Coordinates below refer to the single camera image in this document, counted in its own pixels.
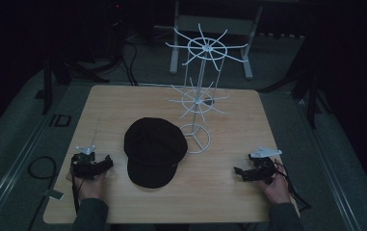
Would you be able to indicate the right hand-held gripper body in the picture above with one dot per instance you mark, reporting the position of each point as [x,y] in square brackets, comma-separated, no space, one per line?
[263,165]

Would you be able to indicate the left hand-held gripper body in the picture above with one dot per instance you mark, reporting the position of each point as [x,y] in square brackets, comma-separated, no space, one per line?
[83,163]

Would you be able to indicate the person's left hand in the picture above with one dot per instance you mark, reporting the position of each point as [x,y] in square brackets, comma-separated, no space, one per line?
[89,187]

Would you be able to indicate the person's right hand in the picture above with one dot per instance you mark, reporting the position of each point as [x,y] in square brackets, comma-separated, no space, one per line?
[277,189]

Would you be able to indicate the black cap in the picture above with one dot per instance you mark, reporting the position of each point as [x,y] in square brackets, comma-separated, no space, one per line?
[153,150]

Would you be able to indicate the black stand with legs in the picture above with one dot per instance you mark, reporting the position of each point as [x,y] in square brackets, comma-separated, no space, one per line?
[309,89]

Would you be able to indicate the black tripod stand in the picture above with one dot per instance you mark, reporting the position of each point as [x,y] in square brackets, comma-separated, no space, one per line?
[65,69]

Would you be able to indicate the black rectangular floor bracket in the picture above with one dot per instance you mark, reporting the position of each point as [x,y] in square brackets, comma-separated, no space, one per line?
[60,120]

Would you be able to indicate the white metal stand frame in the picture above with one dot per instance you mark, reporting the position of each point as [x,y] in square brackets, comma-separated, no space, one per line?
[210,24]

